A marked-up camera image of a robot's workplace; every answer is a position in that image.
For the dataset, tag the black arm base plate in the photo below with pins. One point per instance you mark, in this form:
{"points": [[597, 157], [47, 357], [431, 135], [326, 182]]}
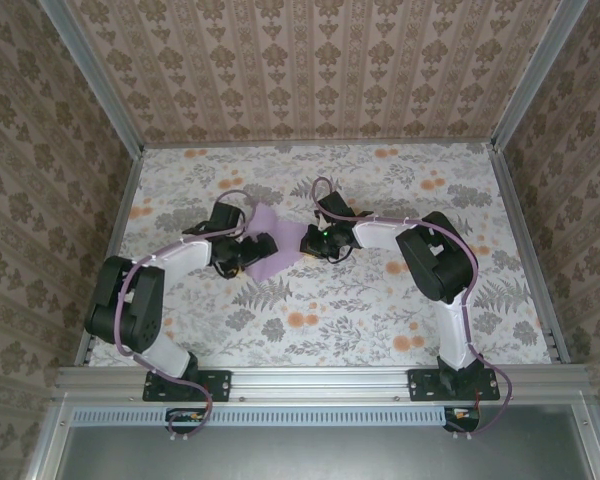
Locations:
{"points": [[422, 385], [215, 385]]}

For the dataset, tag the grey sheet metal panel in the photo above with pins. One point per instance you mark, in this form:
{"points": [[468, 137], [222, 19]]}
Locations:
{"points": [[305, 455]]}

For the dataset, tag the thin aluminium wall rail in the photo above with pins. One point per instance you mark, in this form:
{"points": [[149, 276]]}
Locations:
{"points": [[330, 144]]}

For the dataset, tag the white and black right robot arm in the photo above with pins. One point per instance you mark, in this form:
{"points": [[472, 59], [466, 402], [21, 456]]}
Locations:
{"points": [[375, 235]]}

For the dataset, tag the aluminium table side rail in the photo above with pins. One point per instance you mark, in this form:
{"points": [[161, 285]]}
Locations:
{"points": [[526, 250], [125, 200]]}

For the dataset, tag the aluminium frame corner post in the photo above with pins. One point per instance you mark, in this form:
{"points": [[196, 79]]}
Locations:
{"points": [[95, 80], [540, 75]]}

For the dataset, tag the purple paper sheet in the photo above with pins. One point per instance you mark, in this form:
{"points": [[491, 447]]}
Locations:
{"points": [[285, 245]]}

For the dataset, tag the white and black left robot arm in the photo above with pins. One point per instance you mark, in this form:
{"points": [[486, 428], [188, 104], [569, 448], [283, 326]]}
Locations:
{"points": [[185, 255]]}

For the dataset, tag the floral patterned table cover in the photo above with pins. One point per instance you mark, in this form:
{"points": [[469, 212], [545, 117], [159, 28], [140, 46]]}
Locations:
{"points": [[330, 325]]}

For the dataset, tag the black connector board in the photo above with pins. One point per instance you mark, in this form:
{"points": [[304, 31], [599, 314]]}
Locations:
{"points": [[462, 416], [185, 415]]}

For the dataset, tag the wide aluminium frame rail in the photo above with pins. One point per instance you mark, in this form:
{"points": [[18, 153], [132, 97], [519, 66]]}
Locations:
{"points": [[320, 385]]}

